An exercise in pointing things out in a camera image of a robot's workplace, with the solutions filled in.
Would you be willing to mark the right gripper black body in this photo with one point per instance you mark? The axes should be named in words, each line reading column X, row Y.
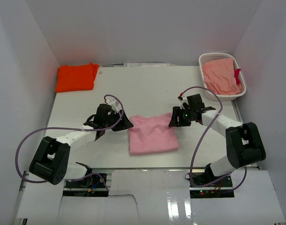
column 186, row 117

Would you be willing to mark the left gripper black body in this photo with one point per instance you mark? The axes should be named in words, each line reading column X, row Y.
column 114, row 117

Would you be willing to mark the pink t shirt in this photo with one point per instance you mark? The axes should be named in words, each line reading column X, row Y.
column 151, row 135

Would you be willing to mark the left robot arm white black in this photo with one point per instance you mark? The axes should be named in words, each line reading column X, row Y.
column 51, row 160

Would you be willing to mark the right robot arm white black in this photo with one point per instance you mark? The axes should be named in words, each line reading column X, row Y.
column 244, row 145

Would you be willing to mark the peach t shirt in basket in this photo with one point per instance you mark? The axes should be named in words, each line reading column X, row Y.
column 219, row 77

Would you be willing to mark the folded orange t shirt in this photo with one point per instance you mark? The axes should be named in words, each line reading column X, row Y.
column 76, row 78

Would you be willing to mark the printed paper label strip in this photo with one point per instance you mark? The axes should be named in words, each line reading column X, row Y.
column 140, row 64

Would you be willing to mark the white plastic basket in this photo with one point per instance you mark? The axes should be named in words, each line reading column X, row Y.
column 206, row 57

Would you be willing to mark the magenta cloth in basket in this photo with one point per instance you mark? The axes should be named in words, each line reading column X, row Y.
column 236, row 75

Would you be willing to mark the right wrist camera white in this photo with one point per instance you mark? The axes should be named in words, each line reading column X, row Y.
column 184, row 101

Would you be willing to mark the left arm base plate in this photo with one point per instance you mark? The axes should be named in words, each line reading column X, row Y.
column 89, row 187

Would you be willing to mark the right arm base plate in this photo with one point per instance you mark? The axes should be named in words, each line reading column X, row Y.
column 220, row 189

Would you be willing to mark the aluminium frame rail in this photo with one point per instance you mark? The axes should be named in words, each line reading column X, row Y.
column 16, row 221

